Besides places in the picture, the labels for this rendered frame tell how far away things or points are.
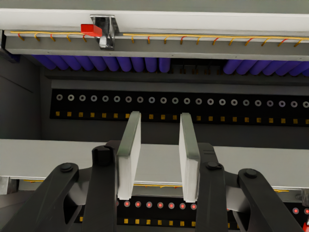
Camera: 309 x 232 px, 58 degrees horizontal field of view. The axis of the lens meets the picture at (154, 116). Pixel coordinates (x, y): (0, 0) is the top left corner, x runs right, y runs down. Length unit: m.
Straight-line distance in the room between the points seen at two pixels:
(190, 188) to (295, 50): 0.28
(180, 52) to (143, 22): 0.06
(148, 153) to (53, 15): 0.19
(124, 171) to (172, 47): 0.24
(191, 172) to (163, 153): 0.18
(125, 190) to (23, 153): 0.23
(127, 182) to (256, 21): 0.25
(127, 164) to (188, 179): 0.03
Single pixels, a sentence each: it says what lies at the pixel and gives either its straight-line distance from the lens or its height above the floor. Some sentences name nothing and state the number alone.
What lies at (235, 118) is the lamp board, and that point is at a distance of 0.50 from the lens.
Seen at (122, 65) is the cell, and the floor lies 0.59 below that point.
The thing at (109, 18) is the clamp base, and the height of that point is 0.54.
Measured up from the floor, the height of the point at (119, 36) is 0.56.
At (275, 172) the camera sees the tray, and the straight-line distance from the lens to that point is 0.36.
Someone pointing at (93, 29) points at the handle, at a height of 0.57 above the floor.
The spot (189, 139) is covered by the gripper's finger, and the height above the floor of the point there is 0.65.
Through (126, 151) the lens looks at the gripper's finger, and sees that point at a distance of 0.15.
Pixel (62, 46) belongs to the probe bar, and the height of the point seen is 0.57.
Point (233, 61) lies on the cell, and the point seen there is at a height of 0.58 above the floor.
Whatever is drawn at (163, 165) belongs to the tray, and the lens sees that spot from 0.34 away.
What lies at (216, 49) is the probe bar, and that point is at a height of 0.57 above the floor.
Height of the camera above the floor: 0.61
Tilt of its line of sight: 8 degrees up
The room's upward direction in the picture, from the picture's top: 178 degrees counter-clockwise
